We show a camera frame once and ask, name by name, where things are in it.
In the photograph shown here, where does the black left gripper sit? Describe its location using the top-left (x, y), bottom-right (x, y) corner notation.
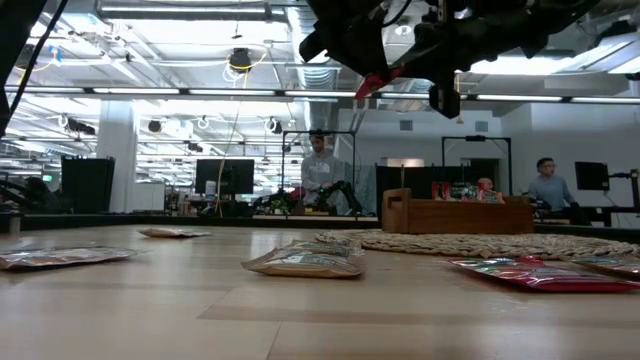
top-left (298, 0), bottom-right (405, 80)

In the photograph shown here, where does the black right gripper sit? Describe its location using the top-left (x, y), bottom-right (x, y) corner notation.
top-left (399, 0), bottom-right (531, 120)

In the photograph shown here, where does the wooden compartment tea box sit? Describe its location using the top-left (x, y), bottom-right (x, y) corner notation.
top-left (381, 188), bottom-right (535, 235)

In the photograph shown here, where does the round woven straw placemat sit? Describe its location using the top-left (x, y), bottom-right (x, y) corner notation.
top-left (314, 228), bottom-right (640, 260)

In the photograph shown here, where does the beige tea bag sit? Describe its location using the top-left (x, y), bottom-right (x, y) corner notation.
top-left (137, 227), bottom-right (212, 239)
top-left (569, 254), bottom-right (640, 279)
top-left (282, 238), bottom-right (365, 259)
top-left (239, 247), bottom-right (367, 280)

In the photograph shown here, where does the silver packet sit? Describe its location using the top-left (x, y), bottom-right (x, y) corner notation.
top-left (0, 245), bottom-right (144, 272)

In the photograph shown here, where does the black partition panel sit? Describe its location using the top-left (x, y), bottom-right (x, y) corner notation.
top-left (374, 165), bottom-right (466, 201)

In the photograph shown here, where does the black monitor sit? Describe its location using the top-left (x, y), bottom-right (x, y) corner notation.
top-left (60, 155), bottom-right (116, 215)
top-left (194, 158), bottom-right (256, 197)
top-left (573, 160), bottom-right (611, 192)

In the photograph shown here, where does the white cabinet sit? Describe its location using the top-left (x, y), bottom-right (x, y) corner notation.
top-left (132, 180), bottom-right (166, 212)

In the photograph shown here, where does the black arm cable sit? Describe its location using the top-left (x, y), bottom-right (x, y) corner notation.
top-left (5, 0), bottom-right (70, 121)

